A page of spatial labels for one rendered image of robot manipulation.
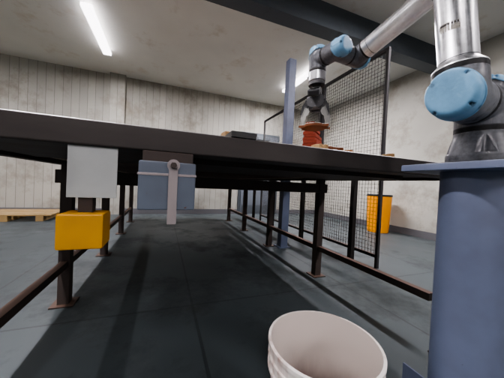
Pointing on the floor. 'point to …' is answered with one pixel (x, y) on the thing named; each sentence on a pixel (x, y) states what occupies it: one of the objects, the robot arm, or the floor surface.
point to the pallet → (28, 214)
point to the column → (466, 271)
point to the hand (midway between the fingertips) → (314, 127)
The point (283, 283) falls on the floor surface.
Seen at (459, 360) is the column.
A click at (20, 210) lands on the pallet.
